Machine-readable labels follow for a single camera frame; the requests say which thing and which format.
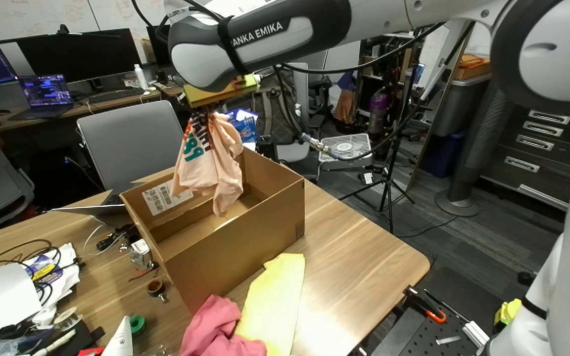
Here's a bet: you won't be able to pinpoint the dark blue bin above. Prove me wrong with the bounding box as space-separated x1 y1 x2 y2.
421 131 464 181

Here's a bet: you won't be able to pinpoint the pink cloth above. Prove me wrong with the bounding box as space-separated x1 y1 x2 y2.
175 293 270 356

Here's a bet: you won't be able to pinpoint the long wooden desk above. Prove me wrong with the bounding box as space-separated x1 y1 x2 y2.
0 76 191 141

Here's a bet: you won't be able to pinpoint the blue printed package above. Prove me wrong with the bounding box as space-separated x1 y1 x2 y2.
227 107 260 151

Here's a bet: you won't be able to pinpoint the orange black hand tool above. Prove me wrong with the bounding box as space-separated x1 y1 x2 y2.
401 285 448 327

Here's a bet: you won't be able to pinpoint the light grey office chair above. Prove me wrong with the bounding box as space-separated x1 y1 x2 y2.
74 99 193 196

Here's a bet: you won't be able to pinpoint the yellow-green small part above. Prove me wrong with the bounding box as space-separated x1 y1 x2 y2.
492 297 527 329

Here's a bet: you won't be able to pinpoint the black pliers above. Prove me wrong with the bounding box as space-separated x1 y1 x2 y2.
94 224 134 254

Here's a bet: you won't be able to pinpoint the brown cardboard box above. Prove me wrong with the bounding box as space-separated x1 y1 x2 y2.
118 145 306 315

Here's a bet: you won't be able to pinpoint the black perforated robot table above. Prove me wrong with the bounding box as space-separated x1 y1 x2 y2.
365 264 498 356

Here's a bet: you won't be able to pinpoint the peach printed t-shirt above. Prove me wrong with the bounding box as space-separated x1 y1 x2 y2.
169 109 244 218

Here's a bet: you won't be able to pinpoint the small white block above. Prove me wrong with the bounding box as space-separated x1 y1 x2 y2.
460 321 490 351

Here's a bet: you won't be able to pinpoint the white triangular paper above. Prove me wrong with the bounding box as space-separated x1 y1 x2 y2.
98 315 134 356

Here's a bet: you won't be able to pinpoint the small silver object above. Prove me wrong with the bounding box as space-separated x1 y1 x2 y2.
128 238 155 274

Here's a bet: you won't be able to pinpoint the white papers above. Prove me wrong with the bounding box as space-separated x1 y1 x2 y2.
23 244 82 309

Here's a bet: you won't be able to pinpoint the yellow cloth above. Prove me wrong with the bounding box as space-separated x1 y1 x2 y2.
233 252 308 356

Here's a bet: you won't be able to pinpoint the grey round pedestal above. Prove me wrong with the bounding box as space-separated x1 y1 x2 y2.
434 82 518 220

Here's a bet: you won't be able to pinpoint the black computer monitor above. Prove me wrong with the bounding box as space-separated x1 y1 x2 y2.
15 28 142 86
143 24 171 68

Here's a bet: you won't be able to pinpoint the large wall whiteboard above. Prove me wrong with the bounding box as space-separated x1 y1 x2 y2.
0 0 167 42

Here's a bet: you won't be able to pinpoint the white bottle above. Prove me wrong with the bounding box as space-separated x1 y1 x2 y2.
132 62 149 92

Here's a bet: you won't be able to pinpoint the laptop with purple screen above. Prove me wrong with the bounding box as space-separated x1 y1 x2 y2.
19 74 74 111

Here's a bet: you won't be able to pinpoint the black tripod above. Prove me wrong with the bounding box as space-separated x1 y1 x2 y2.
339 111 419 234

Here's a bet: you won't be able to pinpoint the olive grey backpack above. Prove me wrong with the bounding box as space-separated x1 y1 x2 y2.
256 68 306 147

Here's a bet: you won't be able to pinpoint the white flat device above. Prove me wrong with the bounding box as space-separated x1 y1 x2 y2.
316 131 371 165

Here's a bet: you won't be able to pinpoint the green tape roll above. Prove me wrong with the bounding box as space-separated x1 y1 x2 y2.
126 315 147 339

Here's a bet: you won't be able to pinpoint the dark grey drawer cabinet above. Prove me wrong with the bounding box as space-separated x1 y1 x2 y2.
480 105 570 214

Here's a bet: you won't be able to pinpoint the brown tape roll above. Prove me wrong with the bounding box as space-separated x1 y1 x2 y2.
143 279 167 305

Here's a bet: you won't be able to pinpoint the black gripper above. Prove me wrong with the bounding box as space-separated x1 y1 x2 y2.
163 80 199 125

